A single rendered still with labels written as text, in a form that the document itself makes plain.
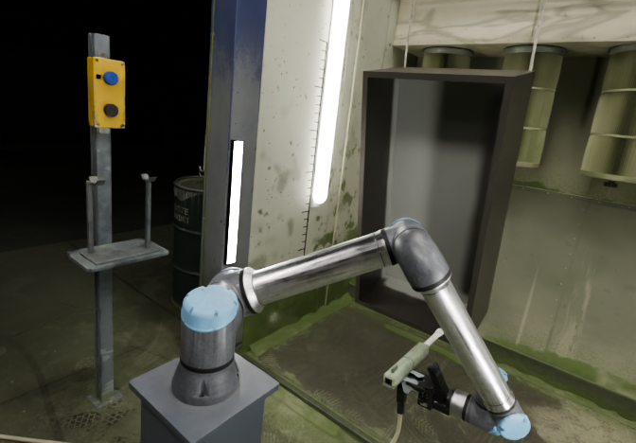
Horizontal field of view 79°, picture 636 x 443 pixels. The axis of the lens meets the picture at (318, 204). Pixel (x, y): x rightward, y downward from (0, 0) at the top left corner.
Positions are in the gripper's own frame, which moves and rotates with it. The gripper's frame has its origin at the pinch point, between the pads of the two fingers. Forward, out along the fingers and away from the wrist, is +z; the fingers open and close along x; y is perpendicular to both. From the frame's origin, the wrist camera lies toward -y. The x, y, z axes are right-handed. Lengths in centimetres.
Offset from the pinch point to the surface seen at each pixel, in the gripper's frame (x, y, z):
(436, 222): 71, -43, 17
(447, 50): 146, -144, 48
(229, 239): -6, -35, 93
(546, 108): 153, -106, -15
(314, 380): 22, 43, 58
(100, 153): -55, -78, 113
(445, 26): 140, -159, 49
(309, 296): 68, 23, 100
